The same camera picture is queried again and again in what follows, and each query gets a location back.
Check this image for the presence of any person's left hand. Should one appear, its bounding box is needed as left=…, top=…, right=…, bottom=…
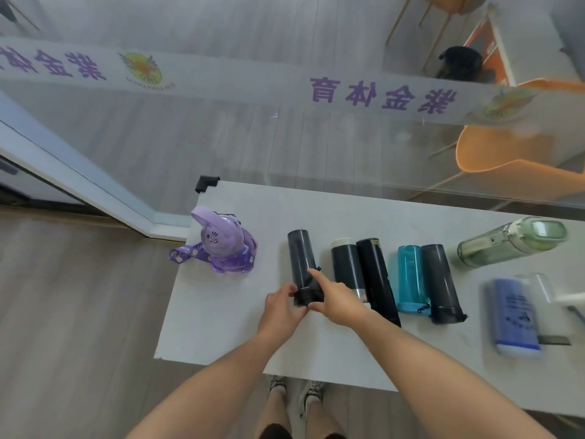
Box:
left=257, top=284, right=310, bottom=338

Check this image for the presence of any person's right hand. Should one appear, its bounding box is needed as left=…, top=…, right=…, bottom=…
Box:
left=307, top=268, right=369, bottom=328

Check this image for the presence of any dark grey translucent water bottle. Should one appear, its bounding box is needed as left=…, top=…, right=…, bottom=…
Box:
left=287, top=229, right=326, bottom=308

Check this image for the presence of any person's right forearm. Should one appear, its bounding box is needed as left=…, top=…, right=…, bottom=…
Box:
left=340, top=307, right=559, bottom=439

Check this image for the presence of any person's left forearm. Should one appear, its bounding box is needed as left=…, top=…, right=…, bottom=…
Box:
left=126, top=321, right=303, bottom=439

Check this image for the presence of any dark bottle with white cap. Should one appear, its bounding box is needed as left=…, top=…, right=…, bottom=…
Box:
left=330, top=238, right=369, bottom=302

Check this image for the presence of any tall black water bottle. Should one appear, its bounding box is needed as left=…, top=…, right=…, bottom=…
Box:
left=356, top=238, right=402, bottom=328

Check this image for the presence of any purple cartoon kids water bottle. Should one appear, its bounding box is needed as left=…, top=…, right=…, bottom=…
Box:
left=168, top=205, right=258, bottom=275

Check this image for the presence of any person's right shoe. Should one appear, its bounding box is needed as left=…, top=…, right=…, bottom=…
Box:
left=299, top=380, right=328, bottom=414

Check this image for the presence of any person's shoe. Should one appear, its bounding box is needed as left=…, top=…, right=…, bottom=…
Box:
left=299, top=380, right=328, bottom=414
left=268, top=375, right=288, bottom=403

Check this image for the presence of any person's left shoe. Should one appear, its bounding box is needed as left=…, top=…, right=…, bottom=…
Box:
left=268, top=375, right=288, bottom=403

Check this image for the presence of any teal translucent water bottle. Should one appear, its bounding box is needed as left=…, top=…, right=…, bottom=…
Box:
left=396, top=245, right=431, bottom=314

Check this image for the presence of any person's right leg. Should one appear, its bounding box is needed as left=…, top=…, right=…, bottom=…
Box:
left=303, top=398, right=348, bottom=439

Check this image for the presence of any person's leg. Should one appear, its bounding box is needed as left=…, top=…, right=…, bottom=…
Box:
left=303, top=398, right=348, bottom=439
left=253, top=389, right=293, bottom=439

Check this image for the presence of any person's left leg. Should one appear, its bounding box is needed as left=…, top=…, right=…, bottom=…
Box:
left=253, top=389, right=293, bottom=439

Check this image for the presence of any grey bottle with black lid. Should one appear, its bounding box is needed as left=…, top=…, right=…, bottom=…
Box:
left=420, top=244, right=468, bottom=325

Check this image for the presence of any blue bottle with clear lid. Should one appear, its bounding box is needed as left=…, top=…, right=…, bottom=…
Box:
left=485, top=273, right=556, bottom=360

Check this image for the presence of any clear green water bottle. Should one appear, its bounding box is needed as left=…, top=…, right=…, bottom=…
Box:
left=457, top=216, right=569, bottom=269

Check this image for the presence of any frosted glass sticker band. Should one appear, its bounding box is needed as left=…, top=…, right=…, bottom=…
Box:
left=0, top=37, right=585, bottom=128

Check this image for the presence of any orange plastic chair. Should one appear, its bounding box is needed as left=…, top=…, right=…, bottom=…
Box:
left=407, top=78, right=585, bottom=211
left=385, top=0, right=492, bottom=71

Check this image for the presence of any black waste bin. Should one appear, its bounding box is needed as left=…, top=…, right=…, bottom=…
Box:
left=436, top=46, right=496, bottom=84

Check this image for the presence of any orange and white poster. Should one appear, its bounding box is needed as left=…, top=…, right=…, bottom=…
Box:
left=464, top=16, right=509, bottom=85

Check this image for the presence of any white table behind glass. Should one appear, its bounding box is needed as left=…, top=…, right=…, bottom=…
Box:
left=487, top=2, right=581, bottom=87

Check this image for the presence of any white door frame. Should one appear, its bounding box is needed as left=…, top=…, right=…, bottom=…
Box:
left=0, top=89, right=193, bottom=239

